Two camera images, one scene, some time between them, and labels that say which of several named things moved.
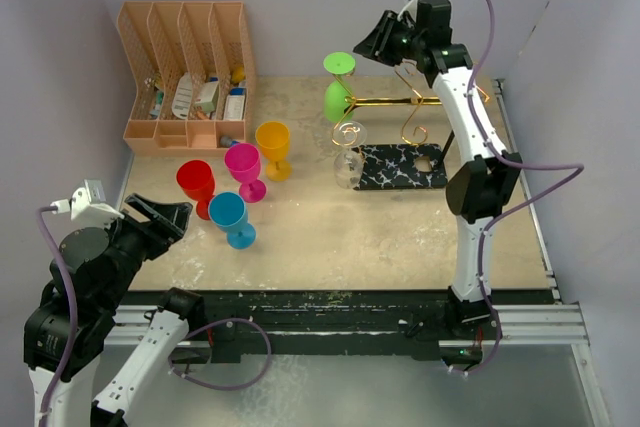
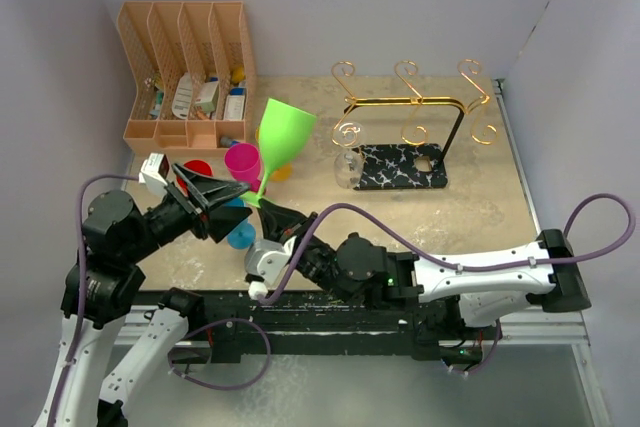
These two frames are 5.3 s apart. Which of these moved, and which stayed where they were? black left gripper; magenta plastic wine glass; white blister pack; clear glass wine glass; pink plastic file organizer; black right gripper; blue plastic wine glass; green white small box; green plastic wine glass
Moved: green plastic wine glass; black left gripper; black right gripper
Stayed: pink plastic file organizer; blue plastic wine glass; magenta plastic wine glass; green white small box; white blister pack; clear glass wine glass
